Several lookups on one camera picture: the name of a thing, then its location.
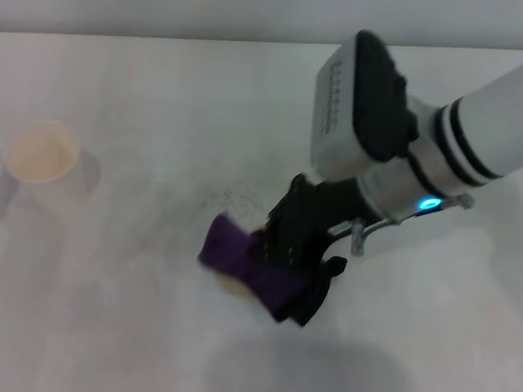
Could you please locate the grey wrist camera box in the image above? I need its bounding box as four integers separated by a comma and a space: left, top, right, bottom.
306, 23, 432, 191

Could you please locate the white paper cup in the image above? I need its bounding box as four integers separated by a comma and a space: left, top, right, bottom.
0, 115, 107, 218

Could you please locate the purple rag with black trim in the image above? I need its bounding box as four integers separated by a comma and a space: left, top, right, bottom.
190, 210, 352, 332

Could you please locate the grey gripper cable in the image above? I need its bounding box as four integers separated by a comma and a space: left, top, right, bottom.
329, 179, 476, 269

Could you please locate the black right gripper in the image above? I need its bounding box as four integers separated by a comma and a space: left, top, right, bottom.
248, 167, 379, 286

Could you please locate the brown water stain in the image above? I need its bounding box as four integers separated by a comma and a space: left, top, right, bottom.
211, 273, 262, 301

